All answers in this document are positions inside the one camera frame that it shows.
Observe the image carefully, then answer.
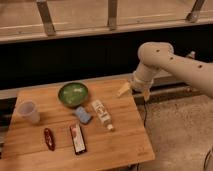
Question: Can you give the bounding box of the red pepper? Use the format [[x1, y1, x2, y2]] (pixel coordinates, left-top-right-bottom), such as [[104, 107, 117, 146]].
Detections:
[[44, 128, 55, 151]]

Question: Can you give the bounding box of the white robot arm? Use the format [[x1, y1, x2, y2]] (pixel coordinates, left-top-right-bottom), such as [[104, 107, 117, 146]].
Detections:
[[118, 42, 213, 100]]

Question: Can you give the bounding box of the green ceramic bowl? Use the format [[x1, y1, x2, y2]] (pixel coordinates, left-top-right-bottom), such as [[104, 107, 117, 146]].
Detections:
[[58, 82, 89, 108]]

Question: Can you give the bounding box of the white plastic bottle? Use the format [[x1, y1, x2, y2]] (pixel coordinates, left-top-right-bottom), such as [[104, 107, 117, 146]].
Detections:
[[91, 100, 114, 131]]

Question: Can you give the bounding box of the blue sponge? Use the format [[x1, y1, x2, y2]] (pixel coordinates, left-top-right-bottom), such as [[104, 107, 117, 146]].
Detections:
[[74, 106, 92, 124]]

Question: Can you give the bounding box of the wooden table board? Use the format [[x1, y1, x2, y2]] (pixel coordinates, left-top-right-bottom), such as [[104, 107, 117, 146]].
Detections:
[[0, 79, 155, 171]]

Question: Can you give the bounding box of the red black candy bar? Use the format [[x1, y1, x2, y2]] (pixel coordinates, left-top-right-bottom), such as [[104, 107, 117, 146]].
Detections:
[[70, 124, 87, 155]]

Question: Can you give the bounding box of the clear bottle on ledge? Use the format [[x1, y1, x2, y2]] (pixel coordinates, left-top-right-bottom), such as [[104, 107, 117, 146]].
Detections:
[[186, 51, 196, 60]]

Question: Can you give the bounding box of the translucent plastic cup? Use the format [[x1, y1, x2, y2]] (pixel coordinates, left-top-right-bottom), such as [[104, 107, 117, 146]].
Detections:
[[17, 101, 40, 124]]

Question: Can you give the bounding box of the black cable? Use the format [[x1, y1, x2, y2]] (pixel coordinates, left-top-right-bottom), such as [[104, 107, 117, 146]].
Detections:
[[142, 98, 149, 128]]

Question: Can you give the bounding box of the middle metal bracket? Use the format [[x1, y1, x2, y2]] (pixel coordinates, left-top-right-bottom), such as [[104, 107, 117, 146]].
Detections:
[[107, 0, 118, 30]]

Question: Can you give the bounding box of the metal bracket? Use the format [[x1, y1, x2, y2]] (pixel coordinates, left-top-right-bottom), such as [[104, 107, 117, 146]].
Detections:
[[107, 0, 118, 30], [186, 0, 205, 23], [36, 0, 56, 36]]

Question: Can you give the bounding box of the right metal bracket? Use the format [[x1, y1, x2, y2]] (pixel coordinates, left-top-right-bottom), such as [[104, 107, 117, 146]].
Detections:
[[186, 0, 205, 23]]

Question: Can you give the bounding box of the left metal bracket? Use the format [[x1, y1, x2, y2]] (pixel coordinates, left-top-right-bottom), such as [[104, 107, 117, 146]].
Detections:
[[36, 0, 56, 36]]

